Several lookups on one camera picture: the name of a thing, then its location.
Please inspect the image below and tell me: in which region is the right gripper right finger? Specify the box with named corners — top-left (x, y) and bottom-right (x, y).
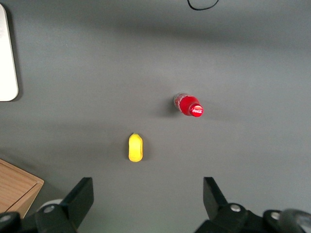
top-left (194, 177), bottom-right (284, 233)

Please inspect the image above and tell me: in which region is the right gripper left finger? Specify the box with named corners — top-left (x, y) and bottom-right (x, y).
top-left (0, 177), bottom-right (95, 233)

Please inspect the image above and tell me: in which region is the cream plastic tray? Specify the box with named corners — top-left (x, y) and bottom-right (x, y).
top-left (0, 3), bottom-right (19, 102)

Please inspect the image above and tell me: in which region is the wooden drawer cabinet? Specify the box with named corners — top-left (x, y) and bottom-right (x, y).
top-left (0, 158), bottom-right (45, 219)

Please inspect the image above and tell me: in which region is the yellow toy lemon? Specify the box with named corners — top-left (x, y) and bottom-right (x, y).
top-left (127, 132), bottom-right (144, 163)

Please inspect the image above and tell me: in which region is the red cola bottle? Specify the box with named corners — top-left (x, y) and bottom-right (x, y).
top-left (173, 92), bottom-right (205, 119)

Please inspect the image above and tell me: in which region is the black cable loop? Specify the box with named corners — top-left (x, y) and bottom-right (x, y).
top-left (187, 0), bottom-right (221, 11)

